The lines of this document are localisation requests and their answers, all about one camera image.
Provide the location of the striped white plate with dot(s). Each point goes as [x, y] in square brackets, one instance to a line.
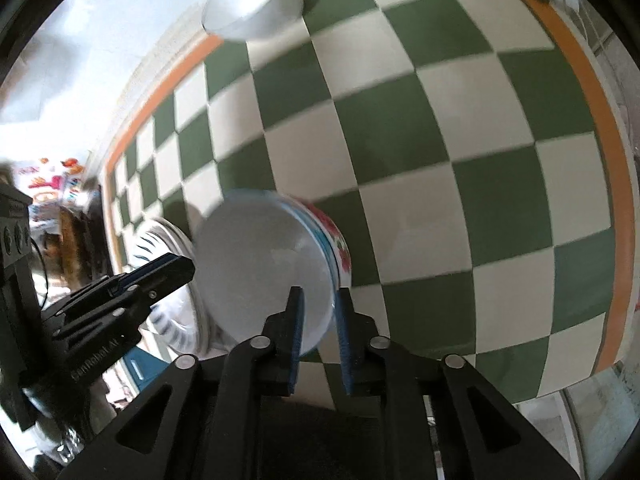
[155, 240]

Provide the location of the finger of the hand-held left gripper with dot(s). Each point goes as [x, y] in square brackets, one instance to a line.
[145, 270]
[170, 280]

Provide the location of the colourful wall stickers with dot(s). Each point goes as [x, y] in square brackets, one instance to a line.
[50, 185]

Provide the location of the white bowl with floral print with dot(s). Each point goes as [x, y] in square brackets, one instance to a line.
[260, 260]

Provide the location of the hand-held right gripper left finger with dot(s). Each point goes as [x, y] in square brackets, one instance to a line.
[295, 330]

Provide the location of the green checkered tablecloth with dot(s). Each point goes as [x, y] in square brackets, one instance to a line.
[400, 135]

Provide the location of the blue cabinet front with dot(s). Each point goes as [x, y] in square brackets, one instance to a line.
[142, 367]

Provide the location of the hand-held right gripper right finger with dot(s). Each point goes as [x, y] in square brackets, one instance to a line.
[345, 340]

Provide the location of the plain white bowl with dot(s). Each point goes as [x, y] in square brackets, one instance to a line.
[260, 5]

